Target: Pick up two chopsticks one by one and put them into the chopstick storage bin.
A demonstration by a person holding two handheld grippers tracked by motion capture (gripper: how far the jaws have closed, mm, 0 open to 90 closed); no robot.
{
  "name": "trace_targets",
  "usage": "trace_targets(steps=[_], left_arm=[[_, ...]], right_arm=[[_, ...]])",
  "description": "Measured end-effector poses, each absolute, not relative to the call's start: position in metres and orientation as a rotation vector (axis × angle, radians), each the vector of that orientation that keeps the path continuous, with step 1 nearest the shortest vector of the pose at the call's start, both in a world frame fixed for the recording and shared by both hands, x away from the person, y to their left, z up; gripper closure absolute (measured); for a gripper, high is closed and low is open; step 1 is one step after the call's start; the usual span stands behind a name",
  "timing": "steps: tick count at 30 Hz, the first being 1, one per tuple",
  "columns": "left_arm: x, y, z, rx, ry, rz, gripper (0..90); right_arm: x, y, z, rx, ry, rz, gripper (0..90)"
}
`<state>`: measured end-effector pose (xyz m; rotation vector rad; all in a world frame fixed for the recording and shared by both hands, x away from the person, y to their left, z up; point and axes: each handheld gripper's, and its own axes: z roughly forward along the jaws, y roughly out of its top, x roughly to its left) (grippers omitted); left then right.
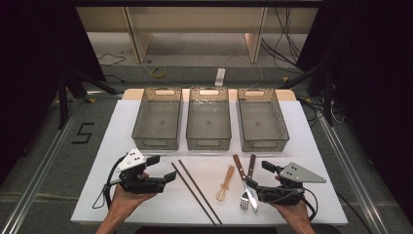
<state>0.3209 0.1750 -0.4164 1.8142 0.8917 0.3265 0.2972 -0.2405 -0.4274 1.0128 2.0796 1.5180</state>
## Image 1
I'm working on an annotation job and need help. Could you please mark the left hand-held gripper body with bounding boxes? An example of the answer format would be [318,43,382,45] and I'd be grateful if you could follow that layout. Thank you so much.
[115,148,167,195]

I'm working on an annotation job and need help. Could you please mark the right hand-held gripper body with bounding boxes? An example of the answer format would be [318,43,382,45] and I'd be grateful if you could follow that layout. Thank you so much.
[255,162,327,207]

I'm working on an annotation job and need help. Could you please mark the wooden-handled steel fork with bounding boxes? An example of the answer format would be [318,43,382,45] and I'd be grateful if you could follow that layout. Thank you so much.
[239,153,257,212]

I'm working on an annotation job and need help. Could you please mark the wooden-handled steel knife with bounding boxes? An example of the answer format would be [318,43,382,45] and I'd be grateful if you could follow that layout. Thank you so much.
[232,153,260,215]

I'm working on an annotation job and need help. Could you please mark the clear spoon with beige handle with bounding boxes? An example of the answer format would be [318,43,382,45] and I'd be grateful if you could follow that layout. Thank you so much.
[215,165,237,203]

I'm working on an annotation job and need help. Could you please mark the grey transparent plastic bin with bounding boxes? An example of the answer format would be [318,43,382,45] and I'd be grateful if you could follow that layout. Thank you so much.
[185,86,233,151]
[236,87,290,153]
[131,87,183,151]

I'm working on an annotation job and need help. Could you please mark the person's right hand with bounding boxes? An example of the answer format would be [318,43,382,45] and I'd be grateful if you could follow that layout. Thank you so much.
[271,175,314,226]

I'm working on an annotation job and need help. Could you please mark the person's left hand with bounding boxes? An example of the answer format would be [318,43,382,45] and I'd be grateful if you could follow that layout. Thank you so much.
[108,172,159,216]

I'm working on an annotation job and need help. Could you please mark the white table mat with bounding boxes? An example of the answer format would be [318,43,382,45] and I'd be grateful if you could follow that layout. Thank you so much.
[70,98,349,226]

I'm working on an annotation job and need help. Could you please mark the black metal stand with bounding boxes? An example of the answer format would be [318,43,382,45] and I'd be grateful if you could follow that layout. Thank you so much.
[279,61,336,128]
[56,69,121,131]

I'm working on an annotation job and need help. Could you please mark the yellow tape roll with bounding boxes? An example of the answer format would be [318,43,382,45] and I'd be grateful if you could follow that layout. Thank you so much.
[150,66,168,80]

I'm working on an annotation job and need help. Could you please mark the white power strip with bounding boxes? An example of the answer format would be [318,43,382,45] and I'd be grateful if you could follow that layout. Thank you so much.
[213,67,226,88]

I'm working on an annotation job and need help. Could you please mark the black curtain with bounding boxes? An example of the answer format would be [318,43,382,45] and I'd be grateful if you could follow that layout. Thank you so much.
[296,0,413,215]
[0,0,106,184]

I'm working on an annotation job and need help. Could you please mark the light wooden shelf unit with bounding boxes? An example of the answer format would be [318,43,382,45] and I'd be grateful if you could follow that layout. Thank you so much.
[75,6,319,64]

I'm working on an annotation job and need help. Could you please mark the right hand-held gripper black cable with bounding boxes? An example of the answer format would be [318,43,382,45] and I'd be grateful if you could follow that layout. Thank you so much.
[301,186,319,222]

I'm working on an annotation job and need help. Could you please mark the hand-held gripper black cable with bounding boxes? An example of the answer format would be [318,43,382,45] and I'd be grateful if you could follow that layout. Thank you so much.
[301,186,319,222]
[92,155,127,210]

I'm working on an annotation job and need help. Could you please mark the left hand-held gripper black cable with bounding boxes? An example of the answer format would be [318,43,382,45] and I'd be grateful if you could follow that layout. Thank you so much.
[92,155,127,210]

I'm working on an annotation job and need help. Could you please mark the metal floor rail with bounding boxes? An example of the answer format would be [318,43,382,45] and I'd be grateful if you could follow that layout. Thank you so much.
[0,97,84,234]
[316,113,391,234]

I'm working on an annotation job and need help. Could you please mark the tangle of black and white cables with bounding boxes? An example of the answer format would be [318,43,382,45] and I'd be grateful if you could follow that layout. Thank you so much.
[298,97,346,125]

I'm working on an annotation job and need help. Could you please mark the short metal rail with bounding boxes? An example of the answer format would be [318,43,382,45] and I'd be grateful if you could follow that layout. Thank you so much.
[85,91,125,98]

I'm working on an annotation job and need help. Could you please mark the pale thin floor cable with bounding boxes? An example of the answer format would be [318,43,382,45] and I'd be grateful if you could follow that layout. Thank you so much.
[140,59,174,87]

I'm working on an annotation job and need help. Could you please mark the white power strip cable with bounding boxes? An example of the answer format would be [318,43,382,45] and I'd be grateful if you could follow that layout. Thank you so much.
[223,53,265,89]

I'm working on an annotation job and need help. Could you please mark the thin black floor cable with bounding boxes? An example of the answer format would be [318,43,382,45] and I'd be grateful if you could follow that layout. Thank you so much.
[96,53,127,68]

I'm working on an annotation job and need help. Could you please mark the bundle of black cables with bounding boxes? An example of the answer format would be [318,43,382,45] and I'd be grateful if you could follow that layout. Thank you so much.
[260,7,304,72]

